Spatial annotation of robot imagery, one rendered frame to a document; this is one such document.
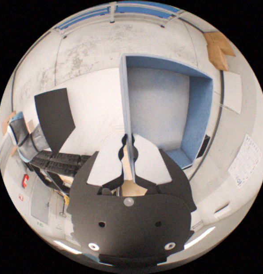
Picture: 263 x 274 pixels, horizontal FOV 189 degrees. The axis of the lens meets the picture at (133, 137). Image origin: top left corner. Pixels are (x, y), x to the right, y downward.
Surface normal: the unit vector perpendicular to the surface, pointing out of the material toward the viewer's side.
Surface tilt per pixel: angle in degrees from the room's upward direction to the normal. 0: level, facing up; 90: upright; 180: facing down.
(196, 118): 89
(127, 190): 90
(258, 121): 90
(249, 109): 90
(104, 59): 0
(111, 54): 0
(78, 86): 0
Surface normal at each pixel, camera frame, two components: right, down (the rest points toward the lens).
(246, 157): -0.99, 0.12
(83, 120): 0.17, 0.52
